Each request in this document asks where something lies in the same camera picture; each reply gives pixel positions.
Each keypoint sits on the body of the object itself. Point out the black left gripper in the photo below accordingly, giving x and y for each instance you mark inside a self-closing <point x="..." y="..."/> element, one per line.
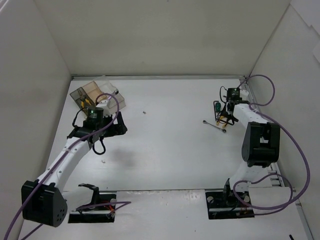
<point x="119" y="124"/>

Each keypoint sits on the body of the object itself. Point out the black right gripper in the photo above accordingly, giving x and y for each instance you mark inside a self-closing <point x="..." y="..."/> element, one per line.
<point x="227" y="114"/>

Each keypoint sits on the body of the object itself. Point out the small silver ratchet wrench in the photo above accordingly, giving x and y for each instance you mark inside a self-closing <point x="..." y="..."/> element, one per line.
<point x="214" y="126"/>

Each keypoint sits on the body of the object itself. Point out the yellow black pliers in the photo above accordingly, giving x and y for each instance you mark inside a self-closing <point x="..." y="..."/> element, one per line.
<point x="223" y="119"/>
<point x="84" y="101"/>

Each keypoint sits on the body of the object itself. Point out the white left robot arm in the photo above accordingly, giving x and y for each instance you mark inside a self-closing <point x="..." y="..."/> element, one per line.
<point x="43" y="200"/>

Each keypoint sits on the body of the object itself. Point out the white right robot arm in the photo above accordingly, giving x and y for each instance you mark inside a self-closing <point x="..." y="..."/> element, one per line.
<point x="244" y="175"/>

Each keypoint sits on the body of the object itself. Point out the green stubby screwdriver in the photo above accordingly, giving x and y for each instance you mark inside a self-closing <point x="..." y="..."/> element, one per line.
<point x="218" y="107"/>

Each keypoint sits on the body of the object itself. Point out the short brown hex key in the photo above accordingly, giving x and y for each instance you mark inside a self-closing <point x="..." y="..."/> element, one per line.
<point x="214" y="109"/>

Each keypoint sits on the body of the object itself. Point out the clear compartment organizer box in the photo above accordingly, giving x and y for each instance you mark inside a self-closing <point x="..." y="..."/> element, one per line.
<point x="94" y="90"/>

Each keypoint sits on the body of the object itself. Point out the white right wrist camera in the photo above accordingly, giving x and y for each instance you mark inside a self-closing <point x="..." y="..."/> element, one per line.
<point x="244" y="94"/>

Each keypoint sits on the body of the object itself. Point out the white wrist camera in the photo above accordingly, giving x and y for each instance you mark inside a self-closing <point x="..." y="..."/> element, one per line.
<point x="244" y="94"/>
<point x="109" y="107"/>

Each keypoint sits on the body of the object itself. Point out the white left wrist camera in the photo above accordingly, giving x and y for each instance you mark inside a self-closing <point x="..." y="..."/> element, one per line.
<point x="109" y="107"/>

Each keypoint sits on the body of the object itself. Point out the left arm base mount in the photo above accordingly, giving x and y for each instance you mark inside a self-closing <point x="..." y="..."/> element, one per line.
<point x="88" y="205"/>

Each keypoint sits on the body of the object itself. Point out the aluminium table edge rail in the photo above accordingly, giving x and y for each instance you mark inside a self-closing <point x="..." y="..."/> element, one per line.
<point x="264" y="148"/>

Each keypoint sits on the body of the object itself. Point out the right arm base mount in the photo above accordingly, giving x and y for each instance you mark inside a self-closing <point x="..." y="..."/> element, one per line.
<point x="223" y="205"/>

